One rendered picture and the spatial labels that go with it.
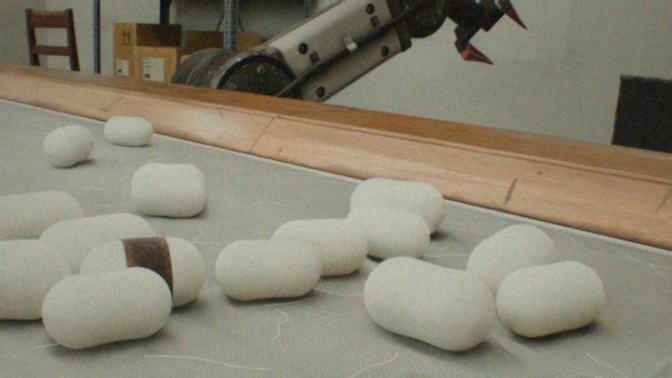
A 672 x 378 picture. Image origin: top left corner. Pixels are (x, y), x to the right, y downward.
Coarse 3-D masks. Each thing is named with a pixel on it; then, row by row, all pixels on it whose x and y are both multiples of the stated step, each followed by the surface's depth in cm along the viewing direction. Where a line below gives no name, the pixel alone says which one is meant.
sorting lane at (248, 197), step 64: (0, 128) 53; (0, 192) 33; (64, 192) 33; (128, 192) 34; (256, 192) 35; (320, 192) 36; (448, 256) 26; (576, 256) 27; (640, 256) 27; (0, 320) 19; (192, 320) 19; (256, 320) 20; (320, 320) 20; (640, 320) 21
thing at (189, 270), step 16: (176, 240) 20; (96, 256) 19; (112, 256) 19; (176, 256) 19; (192, 256) 20; (80, 272) 19; (96, 272) 19; (176, 272) 19; (192, 272) 20; (176, 288) 19; (192, 288) 20; (176, 304) 20
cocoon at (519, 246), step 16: (496, 240) 21; (512, 240) 21; (528, 240) 21; (544, 240) 22; (480, 256) 21; (496, 256) 20; (512, 256) 20; (528, 256) 20; (544, 256) 21; (480, 272) 21; (496, 272) 20; (512, 272) 20; (496, 288) 20
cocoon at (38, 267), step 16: (16, 240) 18; (32, 240) 19; (0, 256) 18; (16, 256) 18; (32, 256) 18; (48, 256) 18; (0, 272) 18; (16, 272) 18; (32, 272) 18; (48, 272) 18; (64, 272) 18; (0, 288) 18; (16, 288) 18; (32, 288) 18; (48, 288) 18; (0, 304) 18; (16, 304) 18; (32, 304) 18
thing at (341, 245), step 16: (288, 224) 23; (304, 224) 23; (320, 224) 23; (336, 224) 23; (352, 224) 23; (304, 240) 22; (320, 240) 23; (336, 240) 23; (352, 240) 23; (320, 256) 22; (336, 256) 23; (352, 256) 23; (336, 272) 23
